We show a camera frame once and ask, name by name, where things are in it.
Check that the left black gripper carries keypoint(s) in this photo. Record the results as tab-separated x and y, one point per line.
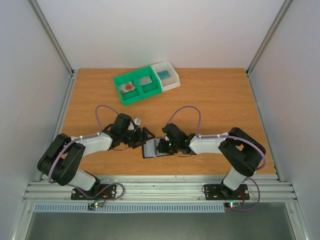
140	138

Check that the teal card in bin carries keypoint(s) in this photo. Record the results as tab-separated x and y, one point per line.
164	74

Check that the white bin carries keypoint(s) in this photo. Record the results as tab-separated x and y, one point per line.
170	83

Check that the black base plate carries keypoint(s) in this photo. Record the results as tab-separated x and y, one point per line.
214	192
107	191

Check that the black leather card holder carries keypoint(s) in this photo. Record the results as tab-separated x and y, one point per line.
149	149

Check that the green bin left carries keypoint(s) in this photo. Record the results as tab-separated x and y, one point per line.
130	97

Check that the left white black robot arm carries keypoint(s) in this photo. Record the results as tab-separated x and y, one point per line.
61	161

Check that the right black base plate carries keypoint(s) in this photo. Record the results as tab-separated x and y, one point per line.
214	192

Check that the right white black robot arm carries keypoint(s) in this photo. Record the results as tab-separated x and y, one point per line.
245	155

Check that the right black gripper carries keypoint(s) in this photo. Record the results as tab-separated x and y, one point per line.
162	145

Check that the grey card in bin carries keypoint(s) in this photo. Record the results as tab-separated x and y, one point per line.
145	80

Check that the green bin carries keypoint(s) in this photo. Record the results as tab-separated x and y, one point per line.
147	89
130	97

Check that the green bin middle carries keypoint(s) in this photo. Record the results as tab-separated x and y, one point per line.
147	89

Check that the left small circuit board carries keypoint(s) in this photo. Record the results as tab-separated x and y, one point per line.
95	206

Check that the aluminium frame rail front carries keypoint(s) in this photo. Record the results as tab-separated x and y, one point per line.
167	189

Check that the right small circuit board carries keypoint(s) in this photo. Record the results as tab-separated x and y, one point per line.
233	205

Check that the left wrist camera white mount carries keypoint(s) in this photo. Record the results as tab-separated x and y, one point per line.
134	123

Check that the small circuit board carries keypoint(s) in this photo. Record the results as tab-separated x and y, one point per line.
233	205
95	206

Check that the grey slotted cable duct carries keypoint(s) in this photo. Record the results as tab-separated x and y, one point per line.
130	208

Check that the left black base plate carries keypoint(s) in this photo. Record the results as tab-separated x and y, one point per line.
107	191

